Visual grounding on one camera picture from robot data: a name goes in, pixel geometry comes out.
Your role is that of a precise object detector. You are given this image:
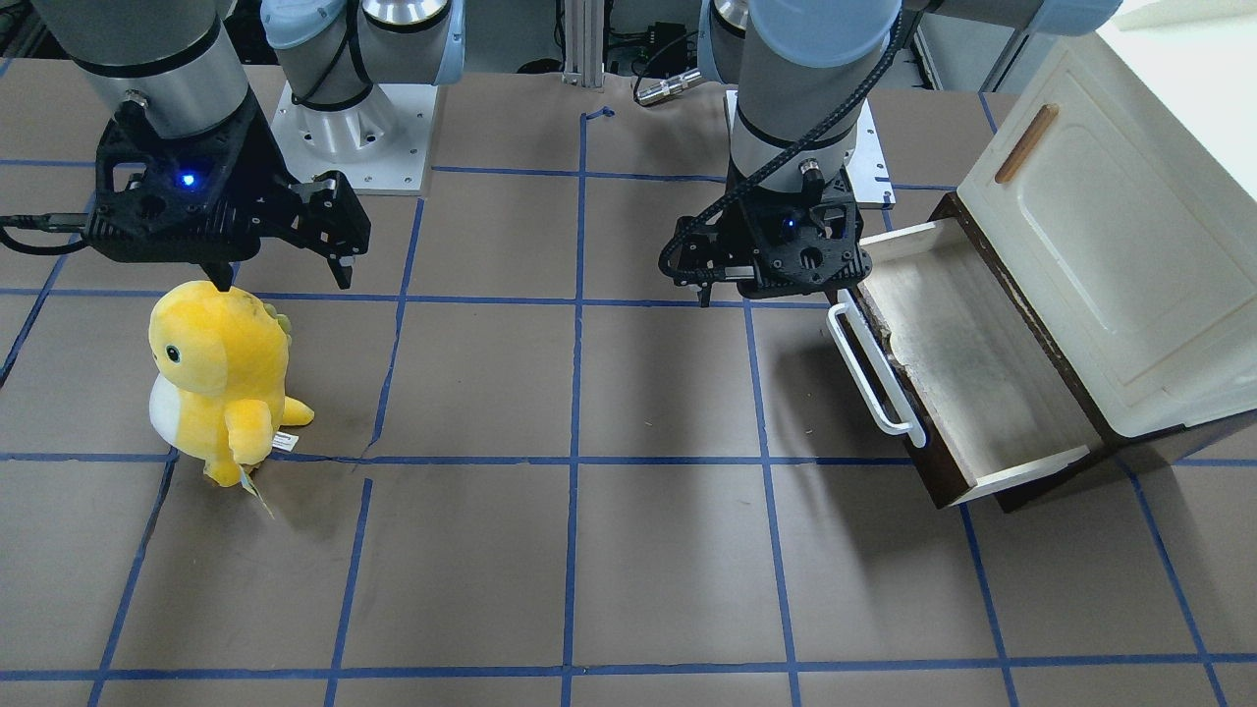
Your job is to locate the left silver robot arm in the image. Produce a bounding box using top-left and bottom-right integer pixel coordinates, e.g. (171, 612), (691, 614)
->
(657, 1), (1119, 307)

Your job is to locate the yellow plush dinosaur toy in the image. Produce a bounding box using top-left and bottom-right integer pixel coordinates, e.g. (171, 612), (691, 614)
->
(147, 279), (316, 499)

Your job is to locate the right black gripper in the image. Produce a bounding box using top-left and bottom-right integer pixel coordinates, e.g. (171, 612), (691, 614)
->
(199, 93), (371, 294)

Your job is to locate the cream plastic storage box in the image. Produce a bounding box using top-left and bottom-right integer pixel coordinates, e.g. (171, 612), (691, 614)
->
(957, 1), (1256, 437)

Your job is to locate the white drawer handle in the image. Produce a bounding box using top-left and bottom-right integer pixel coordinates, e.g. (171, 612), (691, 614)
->
(825, 291), (928, 449)

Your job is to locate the aluminium frame post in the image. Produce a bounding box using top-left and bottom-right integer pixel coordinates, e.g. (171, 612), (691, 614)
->
(561, 0), (606, 92)

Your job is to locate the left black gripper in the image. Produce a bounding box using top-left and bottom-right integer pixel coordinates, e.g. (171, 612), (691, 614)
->
(678, 203), (760, 308)

